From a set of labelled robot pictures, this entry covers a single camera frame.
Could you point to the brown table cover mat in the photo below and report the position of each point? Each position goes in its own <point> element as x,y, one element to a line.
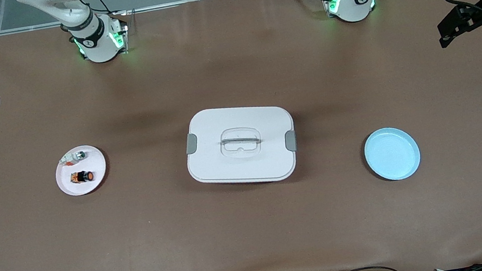
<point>237,236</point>

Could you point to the silver small part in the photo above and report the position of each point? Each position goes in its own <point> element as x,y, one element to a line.
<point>77,156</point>

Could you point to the light blue round plate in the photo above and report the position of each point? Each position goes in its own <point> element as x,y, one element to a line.
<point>392,153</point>

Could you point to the white lidded storage box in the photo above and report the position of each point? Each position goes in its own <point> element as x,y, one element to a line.
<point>245,163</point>

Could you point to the orange push button switch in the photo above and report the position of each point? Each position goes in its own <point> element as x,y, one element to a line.
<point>83,177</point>

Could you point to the pink round plate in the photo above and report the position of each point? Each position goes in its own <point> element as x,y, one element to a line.
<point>88,187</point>

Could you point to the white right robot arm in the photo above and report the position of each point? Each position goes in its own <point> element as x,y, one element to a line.
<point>95,42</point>

